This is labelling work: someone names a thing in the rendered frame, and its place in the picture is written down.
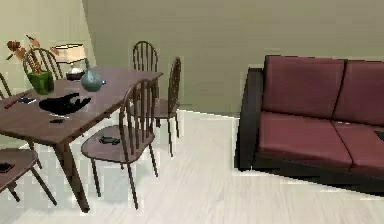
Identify brown wooden spindle chair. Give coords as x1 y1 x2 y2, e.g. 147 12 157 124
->
22 47 64 81
80 78 160 211
153 56 183 158
132 40 159 73
0 147 58 207

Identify brown wooden dining table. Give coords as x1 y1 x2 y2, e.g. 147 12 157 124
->
0 65 164 214

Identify blue-grey round vase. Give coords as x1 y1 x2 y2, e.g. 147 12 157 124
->
80 58 107 93

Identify dark red sofa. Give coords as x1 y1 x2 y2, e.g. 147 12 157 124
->
234 54 384 195

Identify black sculpted bowl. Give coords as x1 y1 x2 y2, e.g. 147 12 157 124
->
38 92 92 116

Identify white table lamp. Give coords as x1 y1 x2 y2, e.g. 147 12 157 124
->
52 43 88 81

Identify plant in green pot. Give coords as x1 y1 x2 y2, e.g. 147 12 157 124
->
5 34 61 96

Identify red-brown pencil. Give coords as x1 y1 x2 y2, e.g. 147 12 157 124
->
3 92 30 110

